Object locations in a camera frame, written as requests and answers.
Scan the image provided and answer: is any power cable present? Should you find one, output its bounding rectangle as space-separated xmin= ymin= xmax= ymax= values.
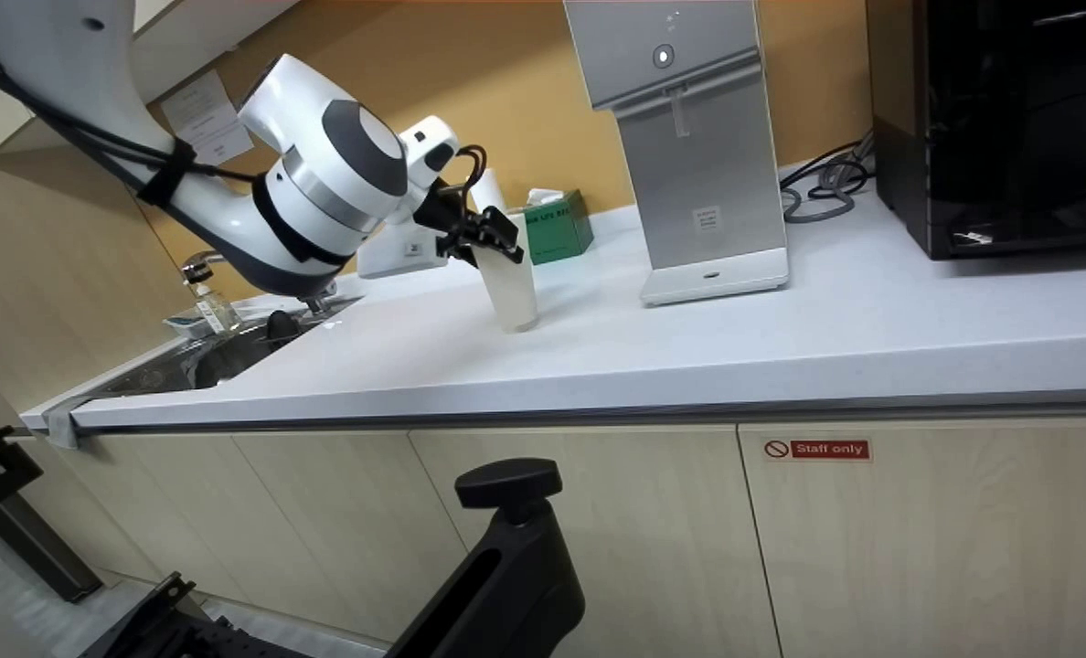
xmin=780 ymin=135 xmax=881 ymax=226

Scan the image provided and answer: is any grey counter edge clamp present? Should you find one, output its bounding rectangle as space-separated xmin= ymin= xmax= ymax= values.
xmin=20 ymin=406 xmax=95 ymax=455

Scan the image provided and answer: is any plain beige cabinet door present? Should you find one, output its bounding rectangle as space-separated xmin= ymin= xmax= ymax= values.
xmin=73 ymin=428 xmax=476 ymax=648
xmin=402 ymin=420 xmax=785 ymax=658

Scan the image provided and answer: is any black microwave oven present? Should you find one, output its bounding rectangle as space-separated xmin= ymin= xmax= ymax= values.
xmin=863 ymin=0 xmax=1086 ymax=267

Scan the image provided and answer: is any chrome sink faucet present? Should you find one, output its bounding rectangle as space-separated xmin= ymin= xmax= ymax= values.
xmin=175 ymin=247 xmax=342 ymax=322

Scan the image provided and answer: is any red warning sticker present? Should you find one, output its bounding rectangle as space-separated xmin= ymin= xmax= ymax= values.
xmin=761 ymin=435 xmax=874 ymax=464

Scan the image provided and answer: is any stainless steel sink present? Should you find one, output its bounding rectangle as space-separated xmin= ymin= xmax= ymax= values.
xmin=99 ymin=297 xmax=361 ymax=404

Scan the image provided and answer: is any beige cabinet door with sticker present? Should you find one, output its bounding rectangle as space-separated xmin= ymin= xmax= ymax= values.
xmin=736 ymin=414 xmax=1086 ymax=658

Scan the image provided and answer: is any silver coffee machine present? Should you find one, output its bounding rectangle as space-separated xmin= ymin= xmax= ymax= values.
xmin=561 ymin=0 xmax=792 ymax=310

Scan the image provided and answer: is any white cup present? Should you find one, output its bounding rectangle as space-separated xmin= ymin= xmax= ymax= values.
xmin=476 ymin=247 xmax=546 ymax=337

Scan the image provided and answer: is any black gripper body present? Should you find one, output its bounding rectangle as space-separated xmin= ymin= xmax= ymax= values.
xmin=409 ymin=176 xmax=488 ymax=264

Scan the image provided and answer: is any black velcro strap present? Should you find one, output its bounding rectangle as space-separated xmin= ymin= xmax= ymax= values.
xmin=137 ymin=135 xmax=200 ymax=208

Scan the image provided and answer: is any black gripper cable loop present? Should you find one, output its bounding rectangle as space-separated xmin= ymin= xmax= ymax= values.
xmin=449 ymin=139 xmax=495 ymax=200

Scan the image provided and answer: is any white paper wall notice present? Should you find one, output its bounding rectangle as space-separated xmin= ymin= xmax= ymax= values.
xmin=155 ymin=66 xmax=261 ymax=169

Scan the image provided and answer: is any green tissue box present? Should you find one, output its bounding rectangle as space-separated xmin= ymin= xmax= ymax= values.
xmin=522 ymin=187 xmax=596 ymax=271

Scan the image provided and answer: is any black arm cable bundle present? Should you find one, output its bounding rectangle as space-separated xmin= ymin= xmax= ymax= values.
xmin=0 ymin=39 xmax=267 ymax=191

